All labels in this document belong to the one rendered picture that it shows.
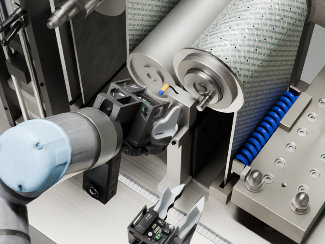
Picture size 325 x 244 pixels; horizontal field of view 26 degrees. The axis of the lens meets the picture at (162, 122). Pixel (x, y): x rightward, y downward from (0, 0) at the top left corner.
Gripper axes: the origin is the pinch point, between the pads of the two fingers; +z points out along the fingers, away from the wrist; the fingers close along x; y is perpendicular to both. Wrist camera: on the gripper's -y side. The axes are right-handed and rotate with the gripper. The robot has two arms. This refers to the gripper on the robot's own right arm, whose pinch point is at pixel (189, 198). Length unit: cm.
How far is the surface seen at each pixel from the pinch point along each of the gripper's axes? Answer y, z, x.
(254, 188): -4.9, 11.2, -7.6
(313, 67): -109, 126, 23
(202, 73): 19.8, 12.0, 6.5
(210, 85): 18.3, 11.5, 4.4
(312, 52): -109, 133, 27
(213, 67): 21.7, 12.8, 5.0
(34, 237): -37, -13, 33
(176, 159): -7.1, 8.7, 9.0
